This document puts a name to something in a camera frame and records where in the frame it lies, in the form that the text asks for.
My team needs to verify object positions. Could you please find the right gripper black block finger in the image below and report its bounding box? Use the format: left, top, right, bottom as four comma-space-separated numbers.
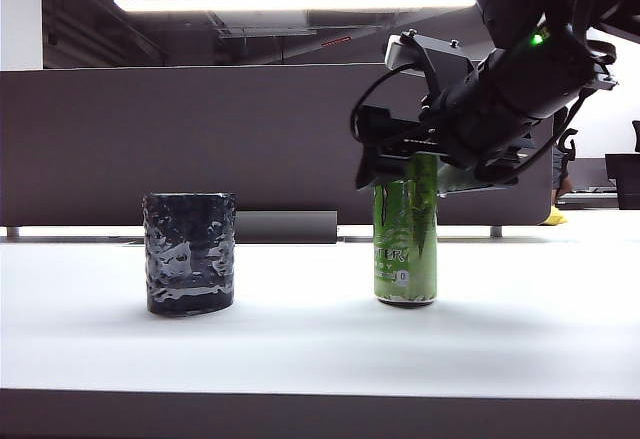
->
357, 105, 427, 148

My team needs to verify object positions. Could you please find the right gripper black wedge finger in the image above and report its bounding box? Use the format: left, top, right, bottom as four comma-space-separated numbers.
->
354, 146, 414, 190

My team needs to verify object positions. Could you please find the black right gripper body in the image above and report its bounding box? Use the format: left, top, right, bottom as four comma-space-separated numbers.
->
399, 83, 536, 195

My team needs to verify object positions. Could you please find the green energy drink can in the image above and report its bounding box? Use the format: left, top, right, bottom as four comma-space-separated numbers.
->
372, 152, 440, 309

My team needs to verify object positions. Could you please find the dark textured glass cup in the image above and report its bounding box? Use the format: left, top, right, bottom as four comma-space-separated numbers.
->
142, 191, 237, 318

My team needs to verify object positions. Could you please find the person in background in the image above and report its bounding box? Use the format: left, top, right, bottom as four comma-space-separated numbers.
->
551, 106, 580, 206

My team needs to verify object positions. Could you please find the grey background desk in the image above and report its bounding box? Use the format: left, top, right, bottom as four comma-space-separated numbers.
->
551, 157, 620, 210

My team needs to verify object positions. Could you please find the long ceiling light strip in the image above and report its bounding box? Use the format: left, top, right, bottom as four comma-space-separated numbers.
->
113, 0, 477, 13

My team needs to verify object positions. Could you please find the black background cabinet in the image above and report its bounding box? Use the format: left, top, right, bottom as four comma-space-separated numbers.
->
604, 153, 640, 211

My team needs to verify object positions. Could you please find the grey desk divider panel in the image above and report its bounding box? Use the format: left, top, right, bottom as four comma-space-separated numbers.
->
0, 62, 555, 229

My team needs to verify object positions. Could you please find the thin black camera cable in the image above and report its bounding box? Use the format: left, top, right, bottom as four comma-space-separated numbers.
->
348, 62, 426, 143

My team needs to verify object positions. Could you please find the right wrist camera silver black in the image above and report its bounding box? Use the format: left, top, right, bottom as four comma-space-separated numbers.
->
384, 30, 474, 93

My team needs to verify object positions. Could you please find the grey cable tray flap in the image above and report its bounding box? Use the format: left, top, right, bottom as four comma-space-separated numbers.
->
234, 210, 339, 246

